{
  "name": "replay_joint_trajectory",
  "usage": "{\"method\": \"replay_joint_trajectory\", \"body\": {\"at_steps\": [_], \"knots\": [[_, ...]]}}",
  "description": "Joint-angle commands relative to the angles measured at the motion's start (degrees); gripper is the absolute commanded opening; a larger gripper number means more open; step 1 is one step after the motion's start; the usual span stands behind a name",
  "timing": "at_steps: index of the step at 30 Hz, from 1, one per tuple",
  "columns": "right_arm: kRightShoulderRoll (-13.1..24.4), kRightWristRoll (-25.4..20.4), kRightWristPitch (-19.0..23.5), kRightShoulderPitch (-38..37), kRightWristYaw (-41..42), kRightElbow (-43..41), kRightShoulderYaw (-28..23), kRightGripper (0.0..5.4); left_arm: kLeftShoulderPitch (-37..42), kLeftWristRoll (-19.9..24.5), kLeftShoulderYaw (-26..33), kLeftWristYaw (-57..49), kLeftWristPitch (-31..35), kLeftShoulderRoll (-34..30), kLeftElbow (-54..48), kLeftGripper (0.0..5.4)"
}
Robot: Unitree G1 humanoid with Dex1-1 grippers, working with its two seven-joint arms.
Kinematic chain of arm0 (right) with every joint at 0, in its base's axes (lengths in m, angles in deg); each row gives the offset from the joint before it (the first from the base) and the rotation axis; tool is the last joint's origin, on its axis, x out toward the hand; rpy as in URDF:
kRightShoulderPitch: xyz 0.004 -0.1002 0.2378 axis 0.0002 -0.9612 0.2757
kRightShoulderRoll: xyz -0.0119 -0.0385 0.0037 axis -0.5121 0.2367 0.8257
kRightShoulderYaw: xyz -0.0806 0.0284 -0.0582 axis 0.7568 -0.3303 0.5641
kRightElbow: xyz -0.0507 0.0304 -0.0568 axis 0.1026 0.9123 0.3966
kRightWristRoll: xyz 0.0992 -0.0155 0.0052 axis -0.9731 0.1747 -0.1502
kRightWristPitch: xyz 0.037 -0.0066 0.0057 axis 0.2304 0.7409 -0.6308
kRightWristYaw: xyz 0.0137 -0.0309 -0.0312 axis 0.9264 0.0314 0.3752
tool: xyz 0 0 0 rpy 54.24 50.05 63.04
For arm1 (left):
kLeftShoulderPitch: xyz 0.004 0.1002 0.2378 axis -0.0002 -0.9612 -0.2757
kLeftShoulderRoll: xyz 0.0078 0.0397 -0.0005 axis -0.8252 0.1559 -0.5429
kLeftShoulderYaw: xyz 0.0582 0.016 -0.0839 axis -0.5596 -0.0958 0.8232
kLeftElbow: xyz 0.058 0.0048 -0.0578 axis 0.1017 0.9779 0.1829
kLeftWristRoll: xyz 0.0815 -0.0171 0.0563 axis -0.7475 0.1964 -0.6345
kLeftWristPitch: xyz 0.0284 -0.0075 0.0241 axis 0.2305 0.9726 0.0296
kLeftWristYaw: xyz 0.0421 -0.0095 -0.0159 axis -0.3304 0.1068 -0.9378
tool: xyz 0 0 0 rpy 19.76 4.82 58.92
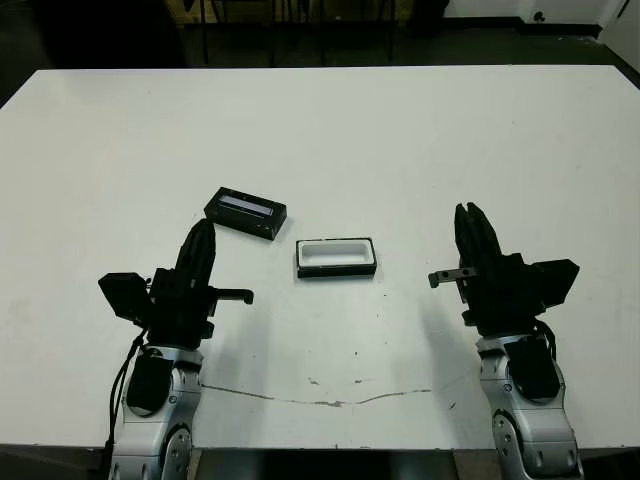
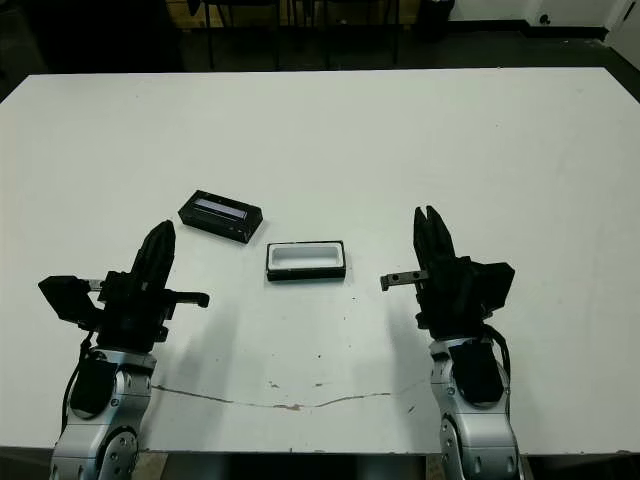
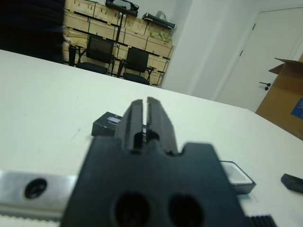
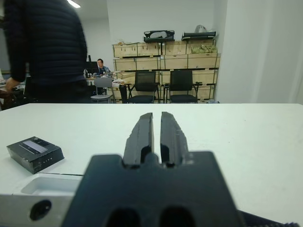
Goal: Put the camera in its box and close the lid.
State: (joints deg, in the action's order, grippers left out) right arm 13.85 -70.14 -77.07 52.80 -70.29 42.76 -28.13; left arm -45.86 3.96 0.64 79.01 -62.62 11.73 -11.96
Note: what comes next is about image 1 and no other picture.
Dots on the black box base white insert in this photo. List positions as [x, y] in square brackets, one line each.
[335, 270]

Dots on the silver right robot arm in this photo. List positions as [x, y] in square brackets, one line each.
[525, 435]

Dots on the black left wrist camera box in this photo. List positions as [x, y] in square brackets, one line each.
[125, 297]

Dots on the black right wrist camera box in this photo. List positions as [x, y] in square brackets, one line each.
[557, 282]

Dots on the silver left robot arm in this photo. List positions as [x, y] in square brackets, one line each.
[150, 435]

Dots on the black waste bin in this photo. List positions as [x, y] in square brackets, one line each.
[430, 15]

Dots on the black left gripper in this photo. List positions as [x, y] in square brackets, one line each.
[180, 315]

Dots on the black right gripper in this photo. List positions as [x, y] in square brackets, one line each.
[500, 300]

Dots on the black round wall fixture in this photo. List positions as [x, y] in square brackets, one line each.
[539, 15]

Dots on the black box lid silver stripe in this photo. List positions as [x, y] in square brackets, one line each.
[245, 215]

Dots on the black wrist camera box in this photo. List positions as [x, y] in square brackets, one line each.
[125, 297]
[557, 282]

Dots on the black mesh chair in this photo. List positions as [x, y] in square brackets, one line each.
[204, 45]

